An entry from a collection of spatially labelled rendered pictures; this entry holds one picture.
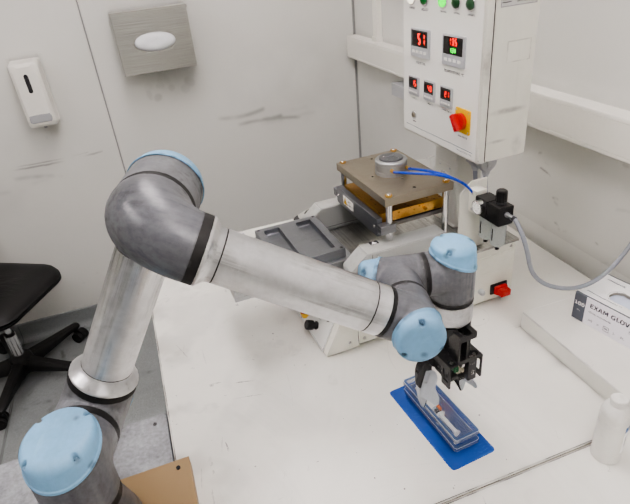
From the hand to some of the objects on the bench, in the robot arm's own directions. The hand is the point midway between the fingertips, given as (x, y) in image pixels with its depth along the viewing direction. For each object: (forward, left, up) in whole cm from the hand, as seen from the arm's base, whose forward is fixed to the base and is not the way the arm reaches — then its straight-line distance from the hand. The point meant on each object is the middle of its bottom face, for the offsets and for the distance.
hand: (440, 391), depth 106 cm
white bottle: (+24, -18, -9) cm, 31 cm away
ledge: (+49, -21, -10) cm, 55 cm away
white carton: (+50, +4, -4) cm, 50 cm away
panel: (-18, +44, -4) cm, 48 cm away
